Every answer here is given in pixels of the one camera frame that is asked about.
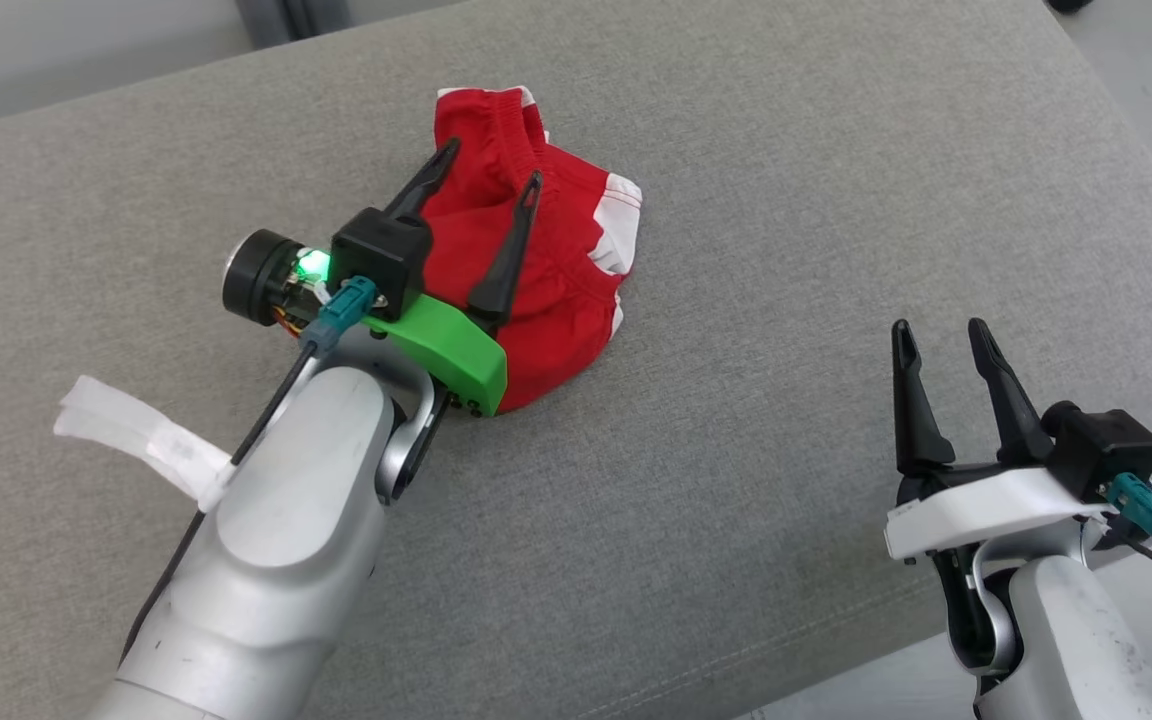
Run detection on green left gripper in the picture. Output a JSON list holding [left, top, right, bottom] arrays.
[[366, 138, 544, 417]]

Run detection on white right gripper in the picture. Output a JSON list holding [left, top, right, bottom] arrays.
[[884, 318, 1117, 561]]

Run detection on red shorts with white trim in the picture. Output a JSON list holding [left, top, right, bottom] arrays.
[[418, 86, 644, 416]]

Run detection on black left gripper motor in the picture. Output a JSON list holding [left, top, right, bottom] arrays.
[[222, 230, 333, 337]]

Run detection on white tape strip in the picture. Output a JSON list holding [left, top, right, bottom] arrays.
[[54, 375, 237, 511]]

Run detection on teal left camera connector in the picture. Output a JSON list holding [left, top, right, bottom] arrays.
[[310, 277, 378, 357]]

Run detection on teal camera connector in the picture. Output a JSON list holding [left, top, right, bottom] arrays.
[[1105, 474, 1152, 557], [310, 277, 378, 357]]

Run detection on teal right camera connector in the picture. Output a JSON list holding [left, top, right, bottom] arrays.
[[1105, 474, 1152, 557]]

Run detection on grey partition post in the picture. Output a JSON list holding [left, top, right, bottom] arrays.
[[235, 0, 354, 48]]

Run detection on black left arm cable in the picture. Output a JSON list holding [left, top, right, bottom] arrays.
[[121, 340, 322, 666]]

